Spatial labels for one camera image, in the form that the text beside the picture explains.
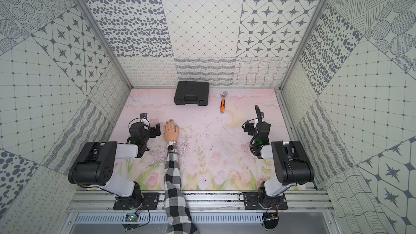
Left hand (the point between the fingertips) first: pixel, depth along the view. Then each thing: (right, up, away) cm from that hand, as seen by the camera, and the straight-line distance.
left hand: (155, 123), depth 95 cm
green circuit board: (-2, -40, -23) cm, 46 cm away
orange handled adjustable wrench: (+42, +13, +17) cm, 47 cm away
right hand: (+61, 0, +1) cm, 61 cm away
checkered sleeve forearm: (+21, -36, -30) cm, 51 cm away
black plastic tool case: (+20, +20, +20) cm, 34 cm away
